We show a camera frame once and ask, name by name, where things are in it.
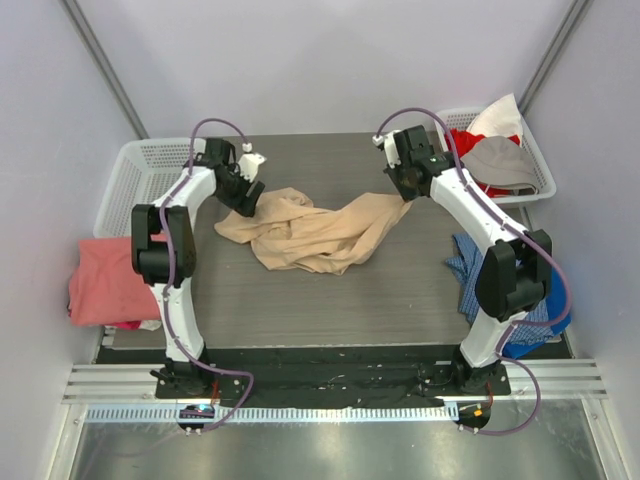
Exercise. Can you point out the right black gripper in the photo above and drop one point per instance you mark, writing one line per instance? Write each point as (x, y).
(405, 181)

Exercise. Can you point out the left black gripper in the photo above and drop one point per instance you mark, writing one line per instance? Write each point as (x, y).
(245, 195)

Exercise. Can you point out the beige t-shirt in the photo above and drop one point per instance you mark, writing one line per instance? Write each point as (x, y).
(289, 232)

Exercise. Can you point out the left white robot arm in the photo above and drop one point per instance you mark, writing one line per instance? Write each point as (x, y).
(164, 253)

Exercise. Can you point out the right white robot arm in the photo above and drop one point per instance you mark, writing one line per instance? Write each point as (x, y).
(513, 277)

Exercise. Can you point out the red garment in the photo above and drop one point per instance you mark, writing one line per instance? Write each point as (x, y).
(464, 142)

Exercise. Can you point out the right white plastic basket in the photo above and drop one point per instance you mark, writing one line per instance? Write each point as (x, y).
(460, 118)

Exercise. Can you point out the white plastic basket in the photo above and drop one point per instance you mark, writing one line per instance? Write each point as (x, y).
(460, 118)
(144, 170)

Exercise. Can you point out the grey bucket hat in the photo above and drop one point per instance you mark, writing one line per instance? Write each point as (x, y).
(500, 164)

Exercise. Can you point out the white cloth in basket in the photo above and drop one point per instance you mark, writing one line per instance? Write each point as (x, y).
(501, 118)

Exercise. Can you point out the left white plastic basket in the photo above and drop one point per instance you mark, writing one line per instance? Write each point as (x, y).
(144, 170)

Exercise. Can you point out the magenta and white garment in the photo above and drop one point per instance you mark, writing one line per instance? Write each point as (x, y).
(145, 325)

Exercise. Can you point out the pink folded t-shirt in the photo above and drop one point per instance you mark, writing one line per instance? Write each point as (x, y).
(105, 289)

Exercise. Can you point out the solid blue garment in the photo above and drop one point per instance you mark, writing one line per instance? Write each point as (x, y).
(540, 320)

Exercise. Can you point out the blue checkered shirt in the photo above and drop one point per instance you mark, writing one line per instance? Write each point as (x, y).
(465, 266)

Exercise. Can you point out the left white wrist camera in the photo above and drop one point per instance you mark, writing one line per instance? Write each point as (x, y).
(250, 163)

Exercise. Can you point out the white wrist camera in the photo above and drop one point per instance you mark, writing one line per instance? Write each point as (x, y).
(386, 143)
(250, 163)

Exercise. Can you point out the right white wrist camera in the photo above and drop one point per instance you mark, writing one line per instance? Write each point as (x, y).
(386, 143)

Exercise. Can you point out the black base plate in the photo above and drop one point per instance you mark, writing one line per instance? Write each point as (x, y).
(319, 377)

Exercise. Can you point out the white slotted cable duct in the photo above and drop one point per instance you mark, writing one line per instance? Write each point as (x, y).
(188, 414)

